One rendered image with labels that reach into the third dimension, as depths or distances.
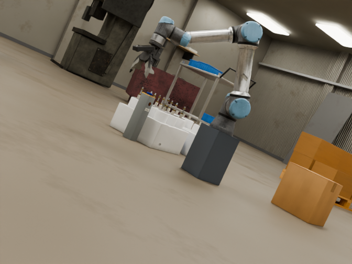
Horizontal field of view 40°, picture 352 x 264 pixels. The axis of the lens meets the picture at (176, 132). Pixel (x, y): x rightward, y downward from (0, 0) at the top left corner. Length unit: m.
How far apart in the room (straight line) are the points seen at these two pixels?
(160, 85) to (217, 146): 4.59
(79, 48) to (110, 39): 0.62
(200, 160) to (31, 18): 9.56
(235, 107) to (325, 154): 3.63
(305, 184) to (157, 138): 1.00
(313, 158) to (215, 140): 3.42
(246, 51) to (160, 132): 0.86
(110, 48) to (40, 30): 3.32
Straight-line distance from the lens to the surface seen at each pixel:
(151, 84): 7.30
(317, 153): 6.10
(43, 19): 12.10
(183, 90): 7.38
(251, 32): 2.71
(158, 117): 3.23
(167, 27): 2.66
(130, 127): 3.14
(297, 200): 3.23
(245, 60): 2.72
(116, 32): 9.14
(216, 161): 2.82
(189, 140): 3.68
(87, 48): 9.00
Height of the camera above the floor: 0.37
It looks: 4 degrees down
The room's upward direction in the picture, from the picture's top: 25 degrees clockwise
